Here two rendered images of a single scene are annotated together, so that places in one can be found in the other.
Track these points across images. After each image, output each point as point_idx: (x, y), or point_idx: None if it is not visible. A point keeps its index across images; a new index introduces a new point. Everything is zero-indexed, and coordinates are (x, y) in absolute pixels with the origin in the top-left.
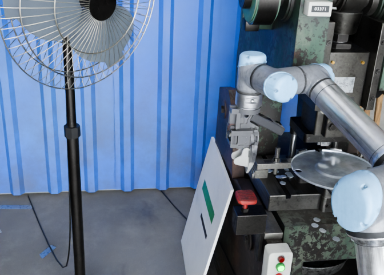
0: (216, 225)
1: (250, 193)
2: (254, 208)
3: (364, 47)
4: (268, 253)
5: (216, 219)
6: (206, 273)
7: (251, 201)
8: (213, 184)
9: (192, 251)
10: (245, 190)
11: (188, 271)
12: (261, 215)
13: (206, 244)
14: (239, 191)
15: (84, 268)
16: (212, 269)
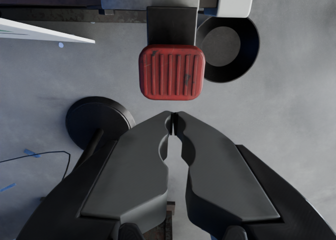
0: (29, 31)
1: (163, 62)
2: (163, 36)
3: None
4: (242, 16)
5: (14, 30)
6: (76, 36)
7: (204, 69)
8: None
9: (21, 37)
10: (146, 71)
11: (43, 39)
12: (196, 25)
13: (38, 35)
14: (153, 91)
15: (87, 151)
16: (33, 10)
